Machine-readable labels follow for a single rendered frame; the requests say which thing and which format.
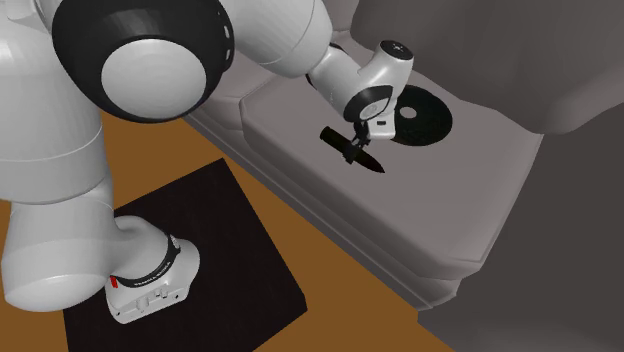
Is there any black knife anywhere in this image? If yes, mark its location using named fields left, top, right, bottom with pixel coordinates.
left=319, top=126, right=387, bottom=175

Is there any grey sofa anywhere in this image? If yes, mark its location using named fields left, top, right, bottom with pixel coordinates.
left=183, top=0, right=624, bottom=352

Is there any black robot stand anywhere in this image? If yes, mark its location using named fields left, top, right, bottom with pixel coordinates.
left=63, top=157, right=309, bottom=352

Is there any black disc with white centre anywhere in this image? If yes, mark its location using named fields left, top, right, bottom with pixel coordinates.
left=389, top=84, right=454, bottom=148

